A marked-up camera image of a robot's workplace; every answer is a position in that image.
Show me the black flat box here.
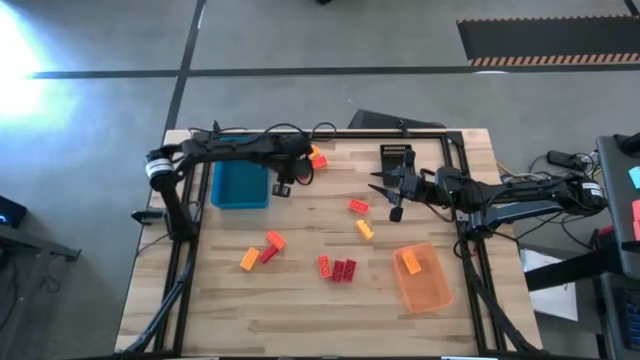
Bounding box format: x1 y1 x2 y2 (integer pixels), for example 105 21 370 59
348 108 447 131

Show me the black table clamp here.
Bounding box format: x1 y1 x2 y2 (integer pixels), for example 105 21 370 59
130 207 167 226

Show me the black stand leg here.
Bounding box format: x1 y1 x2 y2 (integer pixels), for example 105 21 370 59
524 247 624 293

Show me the black electronic device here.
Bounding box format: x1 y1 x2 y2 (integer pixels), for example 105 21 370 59
0 194 28 230

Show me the blue plastic bin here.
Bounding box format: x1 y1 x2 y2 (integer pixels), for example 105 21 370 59
210 135 271 210

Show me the black aluminium table frame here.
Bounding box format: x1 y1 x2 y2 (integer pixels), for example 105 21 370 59
119 129 544 357

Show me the grey side table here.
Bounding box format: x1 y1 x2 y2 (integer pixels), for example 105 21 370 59
596 132 640 280

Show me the dark storage cabinet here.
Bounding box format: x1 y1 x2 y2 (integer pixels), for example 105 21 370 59
594 272 640 360

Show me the black power adapter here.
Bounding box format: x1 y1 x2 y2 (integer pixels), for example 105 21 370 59
546 149 582 171

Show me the grey desk bar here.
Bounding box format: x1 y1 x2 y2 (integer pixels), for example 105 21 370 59
0 223 82 263

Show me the black hazard-striped floor mat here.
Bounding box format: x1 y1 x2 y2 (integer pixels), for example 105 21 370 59
456 15 640 68

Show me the orange translucent plastic bin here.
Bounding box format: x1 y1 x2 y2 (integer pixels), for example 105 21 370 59
392 242 455 315

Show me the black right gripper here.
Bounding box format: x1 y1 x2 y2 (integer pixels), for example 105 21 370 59
368 148 434 207

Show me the white paper sheet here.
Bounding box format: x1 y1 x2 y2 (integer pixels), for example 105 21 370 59
519 248 580 323

